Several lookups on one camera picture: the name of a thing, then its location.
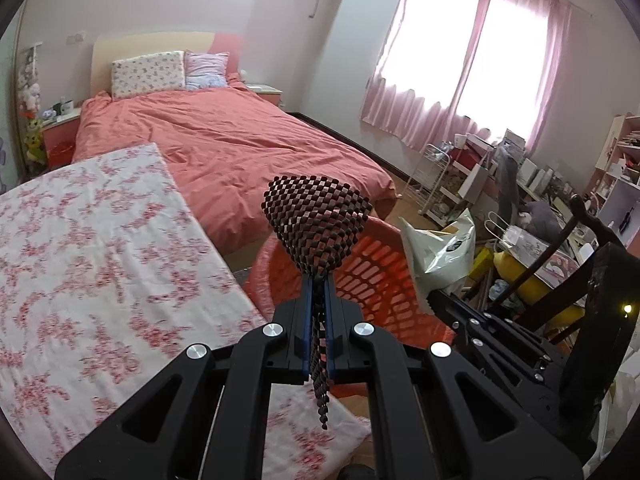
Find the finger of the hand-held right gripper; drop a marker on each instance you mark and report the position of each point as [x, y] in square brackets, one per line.
[495, 322]
[500, 355]

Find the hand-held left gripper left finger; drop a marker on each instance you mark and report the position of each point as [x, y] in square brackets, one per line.
[305, 335]

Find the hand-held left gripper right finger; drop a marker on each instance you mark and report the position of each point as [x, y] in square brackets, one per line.
[331, 335]

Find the orange plastic laundry basket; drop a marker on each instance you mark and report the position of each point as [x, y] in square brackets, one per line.
[380, 285]

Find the dark red checked mesh cloth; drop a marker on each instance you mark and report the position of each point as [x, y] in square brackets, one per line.
[315, 220]

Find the yellow plastic tub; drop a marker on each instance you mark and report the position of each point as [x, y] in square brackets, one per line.
[510, 267]

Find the grey plush cushion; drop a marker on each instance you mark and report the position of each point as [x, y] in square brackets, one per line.
[542, 220]

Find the dark wooden chair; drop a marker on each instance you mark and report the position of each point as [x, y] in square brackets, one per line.
[582, 220]

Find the white shelf trolley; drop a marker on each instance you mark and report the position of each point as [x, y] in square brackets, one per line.
[465, 190]

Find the grey office chair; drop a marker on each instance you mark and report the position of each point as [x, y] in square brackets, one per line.
[507, 185]

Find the pink and white bookshelf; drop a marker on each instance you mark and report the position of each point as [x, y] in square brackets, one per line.
[617, 195]

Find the cluttered desk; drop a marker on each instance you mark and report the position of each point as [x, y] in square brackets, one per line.
[540, 175]

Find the red box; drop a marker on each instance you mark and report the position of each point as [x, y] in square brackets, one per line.
[466, 159]

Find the bed with pink duvet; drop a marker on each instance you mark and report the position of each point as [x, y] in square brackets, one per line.
[225, 150]

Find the table with floral tablecloth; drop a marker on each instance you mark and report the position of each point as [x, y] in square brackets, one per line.
[100, 260]

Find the pink curtain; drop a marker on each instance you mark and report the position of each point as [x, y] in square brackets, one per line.
[515, 70]
[420, 50]

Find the pink striped pillow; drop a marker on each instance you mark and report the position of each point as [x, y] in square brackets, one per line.
[207, 70]

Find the floral pillow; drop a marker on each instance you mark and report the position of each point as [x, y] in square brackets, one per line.
[147, 75]

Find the pink nightstand with clutter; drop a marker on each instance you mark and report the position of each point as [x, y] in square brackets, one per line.
[60, 140]

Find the black and white mug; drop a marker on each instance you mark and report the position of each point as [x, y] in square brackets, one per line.
[65, 107]

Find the yellow and green plush toy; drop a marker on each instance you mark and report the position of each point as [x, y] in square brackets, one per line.
[34, 140]

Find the beige and pink bed headboard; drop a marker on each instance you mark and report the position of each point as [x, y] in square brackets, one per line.
[140, 42]

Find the wardrobe with flowered glass doors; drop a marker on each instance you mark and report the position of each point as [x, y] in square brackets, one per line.
[10, 110]

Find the hanging plush toys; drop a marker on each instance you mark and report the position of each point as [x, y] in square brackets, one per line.
[29, 80]

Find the white wall socket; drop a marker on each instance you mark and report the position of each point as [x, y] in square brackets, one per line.
[75, 37]

